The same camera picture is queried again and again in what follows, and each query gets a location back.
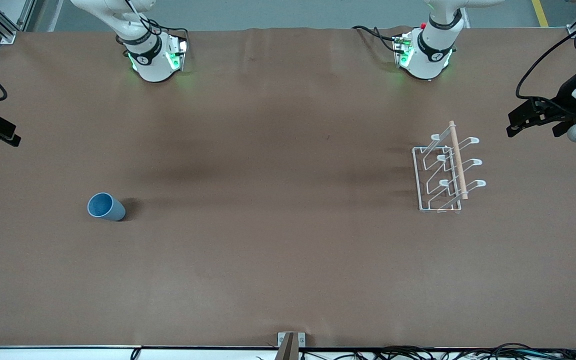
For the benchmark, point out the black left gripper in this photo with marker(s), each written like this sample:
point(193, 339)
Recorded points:
point(564, 98)

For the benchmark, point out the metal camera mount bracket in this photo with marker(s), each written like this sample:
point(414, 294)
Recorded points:
point(290, 342)

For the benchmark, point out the blue plastic cup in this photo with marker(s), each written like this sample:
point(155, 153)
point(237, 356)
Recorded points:
point(108, 207)

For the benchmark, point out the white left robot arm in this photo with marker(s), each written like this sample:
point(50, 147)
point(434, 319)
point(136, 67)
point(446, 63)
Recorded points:
point(430, 50)

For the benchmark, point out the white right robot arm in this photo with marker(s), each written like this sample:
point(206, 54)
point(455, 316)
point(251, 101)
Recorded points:
point(150, 65)

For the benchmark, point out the brown table cover sheet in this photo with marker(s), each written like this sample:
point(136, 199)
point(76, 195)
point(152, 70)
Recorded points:
point(268, 250)

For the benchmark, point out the wooden rod of cup holder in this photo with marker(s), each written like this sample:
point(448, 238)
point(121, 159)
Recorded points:
point(458, 160)

